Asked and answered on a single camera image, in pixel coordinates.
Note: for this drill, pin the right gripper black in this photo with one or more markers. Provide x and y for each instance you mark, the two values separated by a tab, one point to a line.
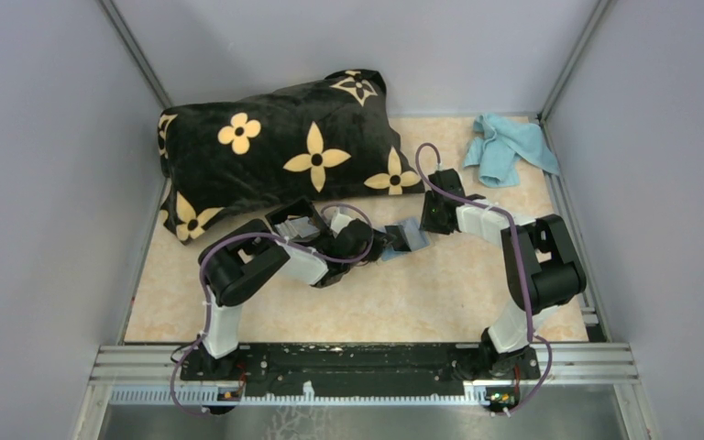
427	224

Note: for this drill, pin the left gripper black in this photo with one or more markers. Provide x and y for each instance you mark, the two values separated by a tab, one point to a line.
381	241

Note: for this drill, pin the light blue towel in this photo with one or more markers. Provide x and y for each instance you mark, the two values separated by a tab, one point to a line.
500	143

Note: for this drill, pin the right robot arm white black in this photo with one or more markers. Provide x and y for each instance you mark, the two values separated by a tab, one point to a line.
543	271

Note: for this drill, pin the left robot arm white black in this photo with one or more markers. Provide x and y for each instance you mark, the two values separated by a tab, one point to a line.
234	268

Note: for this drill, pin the stack of cards in holder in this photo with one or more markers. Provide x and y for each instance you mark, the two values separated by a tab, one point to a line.
302	228

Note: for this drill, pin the black card holder box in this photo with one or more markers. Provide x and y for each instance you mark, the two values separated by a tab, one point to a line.
302	207

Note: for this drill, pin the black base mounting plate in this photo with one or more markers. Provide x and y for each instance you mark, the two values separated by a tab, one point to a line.
348	370

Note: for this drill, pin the black pillow with cream flowers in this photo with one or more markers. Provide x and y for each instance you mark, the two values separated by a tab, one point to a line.
325	140

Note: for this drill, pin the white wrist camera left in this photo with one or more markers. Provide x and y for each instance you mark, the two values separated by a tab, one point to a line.
340	220

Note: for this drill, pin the aluminium frame rail front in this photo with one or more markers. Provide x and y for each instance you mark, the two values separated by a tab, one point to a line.
151	374

